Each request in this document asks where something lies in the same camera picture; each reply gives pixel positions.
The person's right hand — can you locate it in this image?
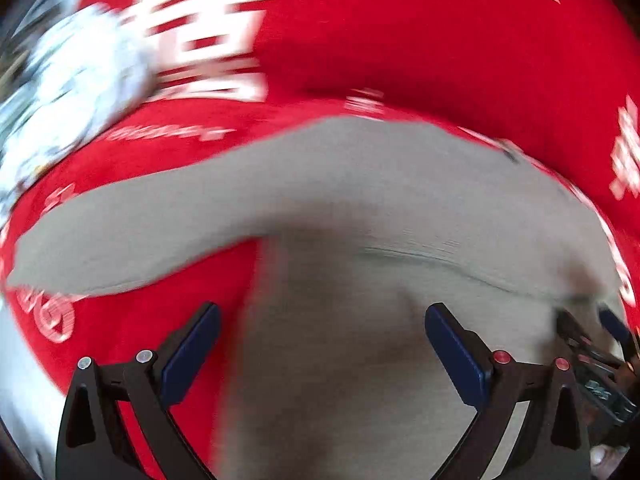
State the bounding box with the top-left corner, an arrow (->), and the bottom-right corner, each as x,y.
589,445 -> 632,478

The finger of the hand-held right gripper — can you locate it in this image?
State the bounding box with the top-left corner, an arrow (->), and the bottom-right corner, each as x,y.
555,307 -> 601,363
598,304 -> 635,357

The red printed sofa cover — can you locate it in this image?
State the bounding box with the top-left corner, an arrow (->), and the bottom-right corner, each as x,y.
0,0 -> 640,480

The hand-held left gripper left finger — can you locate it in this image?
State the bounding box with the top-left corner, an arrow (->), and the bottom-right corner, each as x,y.
55,301 -> 222,480

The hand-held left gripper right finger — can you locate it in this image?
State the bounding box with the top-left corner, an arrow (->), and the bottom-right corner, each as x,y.
424,302 -> 594,480

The white floral pillow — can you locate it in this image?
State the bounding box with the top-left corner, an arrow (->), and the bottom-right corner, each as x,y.
0,7 -> 157,211

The grey knit garment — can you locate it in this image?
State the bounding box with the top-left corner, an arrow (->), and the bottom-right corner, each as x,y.
7,115 -> 632,480

